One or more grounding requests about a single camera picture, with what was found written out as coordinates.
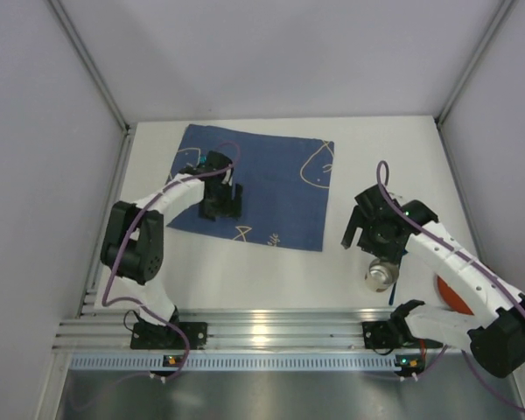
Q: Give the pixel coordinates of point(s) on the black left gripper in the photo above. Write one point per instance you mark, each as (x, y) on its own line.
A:
(221, 207)

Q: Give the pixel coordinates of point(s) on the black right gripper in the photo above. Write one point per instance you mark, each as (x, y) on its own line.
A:
(363, 215)

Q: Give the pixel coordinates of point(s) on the silver metal cup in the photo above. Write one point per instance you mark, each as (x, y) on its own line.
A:
(381, 275)

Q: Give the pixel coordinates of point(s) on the blue placemat with yellow fish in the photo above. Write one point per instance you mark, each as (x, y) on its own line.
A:
(285, 181)

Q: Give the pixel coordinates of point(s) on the orange round plate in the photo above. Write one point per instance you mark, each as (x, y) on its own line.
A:
(451, 298)

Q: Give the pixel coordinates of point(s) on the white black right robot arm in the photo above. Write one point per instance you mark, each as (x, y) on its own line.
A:
(493, 332)

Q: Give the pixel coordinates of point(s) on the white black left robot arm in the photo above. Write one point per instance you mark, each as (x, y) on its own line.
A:
(133, 245)

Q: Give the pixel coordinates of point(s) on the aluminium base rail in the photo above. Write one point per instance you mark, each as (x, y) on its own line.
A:
(259, 330)

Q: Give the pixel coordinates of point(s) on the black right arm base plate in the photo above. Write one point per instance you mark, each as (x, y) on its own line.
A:
(378, 336)

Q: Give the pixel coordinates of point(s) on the aluminium frame post left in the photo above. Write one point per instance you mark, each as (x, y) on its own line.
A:
(67, 25)

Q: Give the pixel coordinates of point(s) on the aluminium frame post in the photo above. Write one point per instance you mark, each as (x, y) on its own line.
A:
(487, 37)
(67, 25)

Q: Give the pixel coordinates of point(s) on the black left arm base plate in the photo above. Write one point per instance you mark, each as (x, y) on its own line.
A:
(146, 336)

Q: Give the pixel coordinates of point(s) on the perforated cable duct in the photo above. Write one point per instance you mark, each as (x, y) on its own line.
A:
(247, 362)

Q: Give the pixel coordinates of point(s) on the aluminium frame post right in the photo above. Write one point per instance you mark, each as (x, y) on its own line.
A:
(487, 37)

